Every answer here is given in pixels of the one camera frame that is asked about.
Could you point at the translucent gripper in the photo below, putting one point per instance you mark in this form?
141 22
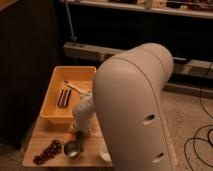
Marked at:
85 129

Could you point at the green pepper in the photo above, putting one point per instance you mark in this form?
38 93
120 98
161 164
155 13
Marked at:
80 140

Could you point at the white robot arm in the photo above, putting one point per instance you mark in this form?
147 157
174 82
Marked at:
126 98

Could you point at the yellow plastic tray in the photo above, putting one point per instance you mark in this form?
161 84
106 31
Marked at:
79 76

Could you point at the orange fruit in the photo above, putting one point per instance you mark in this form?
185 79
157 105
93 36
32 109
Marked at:
70 136

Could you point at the small metal cup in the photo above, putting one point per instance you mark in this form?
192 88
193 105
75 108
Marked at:
71 149

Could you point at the white dish brush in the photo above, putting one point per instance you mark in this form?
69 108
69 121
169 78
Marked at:
76 88

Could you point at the bunch of dark grapes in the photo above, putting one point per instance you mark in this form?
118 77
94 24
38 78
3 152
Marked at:
48 153

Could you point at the white plastic cup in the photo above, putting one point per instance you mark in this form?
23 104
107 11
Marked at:
105 156

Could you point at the metal shelf pole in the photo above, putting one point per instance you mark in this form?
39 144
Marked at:
73 37

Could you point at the black object on shelf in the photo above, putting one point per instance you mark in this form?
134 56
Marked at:
181 61

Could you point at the lower white shelf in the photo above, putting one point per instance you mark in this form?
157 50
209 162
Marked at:
195 68

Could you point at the white shelf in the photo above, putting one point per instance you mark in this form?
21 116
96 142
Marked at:
195 68
131 7

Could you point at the upper white shelf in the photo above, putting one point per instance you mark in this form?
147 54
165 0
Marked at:
131 7

